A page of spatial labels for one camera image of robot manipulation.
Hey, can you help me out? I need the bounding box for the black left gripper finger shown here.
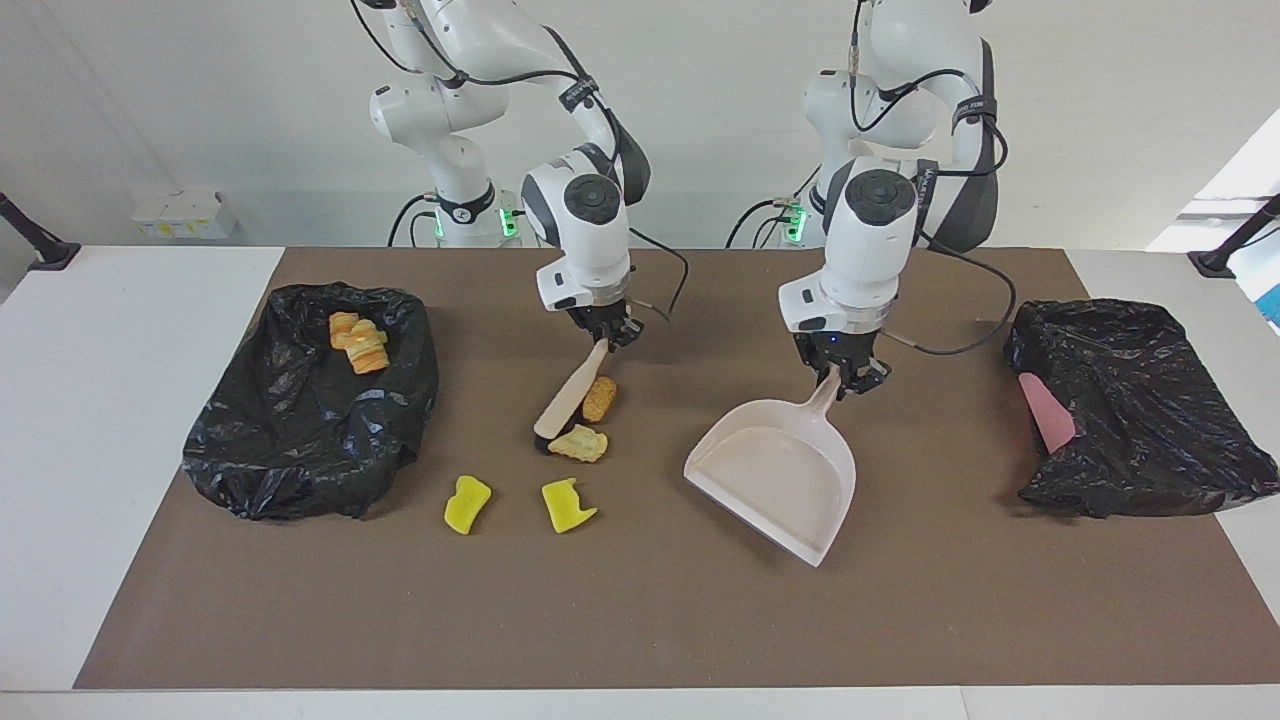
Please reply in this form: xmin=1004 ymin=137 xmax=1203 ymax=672
xmin=794 ymin=331 xmax=837 ymax=387
xmin=838 ymin=343 xmax=894 ymax=402

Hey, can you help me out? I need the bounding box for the beige brush with black bristles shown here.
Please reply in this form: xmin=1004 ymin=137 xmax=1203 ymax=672
xmin=532 ymin=340 xmax=611 ymax=453

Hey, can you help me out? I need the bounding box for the beige plastic dustpan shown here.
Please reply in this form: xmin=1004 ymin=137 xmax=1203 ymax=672
xmin=683 ymin=365 xmax=858 ymax=569

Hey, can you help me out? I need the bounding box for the pink bin corner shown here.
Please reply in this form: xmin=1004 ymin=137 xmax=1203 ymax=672
xmin=1015 ymin=373 xmax=1078 ymax=456

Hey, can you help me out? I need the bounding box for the black plastic trash bag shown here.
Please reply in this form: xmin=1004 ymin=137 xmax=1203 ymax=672
xmin=182 ymin=282 xmax=439 ymax=522
xmin=1001 ymin=298 xmax=1280 ymax=520

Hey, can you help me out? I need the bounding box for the yellow sponge piece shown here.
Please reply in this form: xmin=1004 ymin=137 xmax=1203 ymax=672
xmin=443 ymin=475 xmax=493 ymax=536
xmin=541 ymin=478 xmax=599 ymax=534

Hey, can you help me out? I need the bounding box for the brown table mat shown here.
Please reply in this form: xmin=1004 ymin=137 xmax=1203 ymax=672
xmin=73 ymin=247 xmax=1280 ymax=691

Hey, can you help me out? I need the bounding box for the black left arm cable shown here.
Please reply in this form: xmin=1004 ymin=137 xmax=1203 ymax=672
xmin=850 ymin=20 xmax=1019 ymax=359

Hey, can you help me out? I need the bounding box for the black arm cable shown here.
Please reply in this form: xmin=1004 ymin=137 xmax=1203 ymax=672
xmin=350 ymin=0 xmax=693 ymax=323
xmin=850 ymin=20 xmax=1019 ymax=359

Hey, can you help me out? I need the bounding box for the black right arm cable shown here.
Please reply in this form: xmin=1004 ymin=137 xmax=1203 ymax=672
xmin=350 ymin=0 xmax=693 ymax=323

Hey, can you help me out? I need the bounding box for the black base power cable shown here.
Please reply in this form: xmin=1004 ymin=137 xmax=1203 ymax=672
xmin=388 ymin=193 xmax=441 ymax=249
xmin=726 ymin=195 xmax=801 ymax=249

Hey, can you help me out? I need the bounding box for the black camera stand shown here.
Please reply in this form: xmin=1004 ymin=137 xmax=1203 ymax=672
xmin=1187 ymin=193 xmax=1280 ymax=279
xmin=0 ymin=190 xmax=82 ymax=272

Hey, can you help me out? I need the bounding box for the white wall box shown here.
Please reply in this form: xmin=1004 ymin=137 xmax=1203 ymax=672
xmin=130 ymin=190 xmax=239 ymax=241

